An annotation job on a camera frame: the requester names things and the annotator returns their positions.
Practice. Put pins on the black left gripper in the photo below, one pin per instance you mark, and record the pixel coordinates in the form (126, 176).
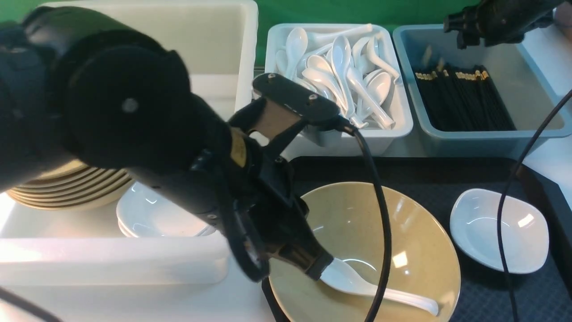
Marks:
(246, 190)

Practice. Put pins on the tan noodle bowl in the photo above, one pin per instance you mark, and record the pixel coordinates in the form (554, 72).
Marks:
(345, 219)

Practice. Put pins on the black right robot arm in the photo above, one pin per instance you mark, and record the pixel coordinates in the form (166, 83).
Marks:
(499, 21)

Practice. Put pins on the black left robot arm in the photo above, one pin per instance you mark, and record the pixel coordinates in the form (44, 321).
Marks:
(78, 85)

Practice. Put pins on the tan stacked bowl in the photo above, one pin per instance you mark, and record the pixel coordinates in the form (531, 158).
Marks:
(100, 181)
(69, 168)
(107, 196)
(89, 191)
(64, 179)
(104, 195)
(92, 177)

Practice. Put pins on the bottom tan stacked bowl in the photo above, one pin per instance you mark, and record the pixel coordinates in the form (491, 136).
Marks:
(107, 196)

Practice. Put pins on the top tan stacked bowl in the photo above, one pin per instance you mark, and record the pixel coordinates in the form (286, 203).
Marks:
(69, 168)

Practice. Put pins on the lower white sauce dish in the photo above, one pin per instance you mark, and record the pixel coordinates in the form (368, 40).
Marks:
(205, 232)

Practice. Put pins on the white sauce dish in bin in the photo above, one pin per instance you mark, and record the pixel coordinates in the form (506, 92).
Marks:
(145, 213)

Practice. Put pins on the white sauce dish on tray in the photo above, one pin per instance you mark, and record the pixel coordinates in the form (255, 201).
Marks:
(525, 233)

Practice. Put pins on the white soup spoon pile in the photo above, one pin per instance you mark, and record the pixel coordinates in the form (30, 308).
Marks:
(344, 76)

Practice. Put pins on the white spoon bin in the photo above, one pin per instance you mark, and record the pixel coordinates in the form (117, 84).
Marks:
(393, 134)

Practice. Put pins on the black chopsticks bundle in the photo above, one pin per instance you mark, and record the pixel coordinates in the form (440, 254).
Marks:
(462, 99)

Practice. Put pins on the large white plastic bin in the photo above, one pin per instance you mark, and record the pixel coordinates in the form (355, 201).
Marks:
(217, 41)

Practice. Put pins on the blue-grey chopstick bin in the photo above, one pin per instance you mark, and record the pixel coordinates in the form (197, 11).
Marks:
(522, 87)

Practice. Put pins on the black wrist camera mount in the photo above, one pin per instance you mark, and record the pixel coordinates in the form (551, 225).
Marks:
(287, 104)

